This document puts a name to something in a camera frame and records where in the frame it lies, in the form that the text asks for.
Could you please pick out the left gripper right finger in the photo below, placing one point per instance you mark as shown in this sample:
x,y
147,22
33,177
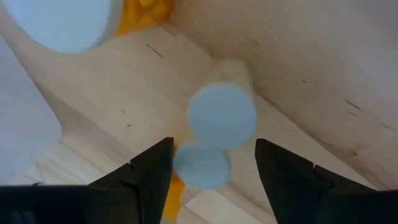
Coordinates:
x,y
311,199

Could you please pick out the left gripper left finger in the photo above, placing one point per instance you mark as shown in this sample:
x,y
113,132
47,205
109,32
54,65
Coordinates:
x,y
93,202

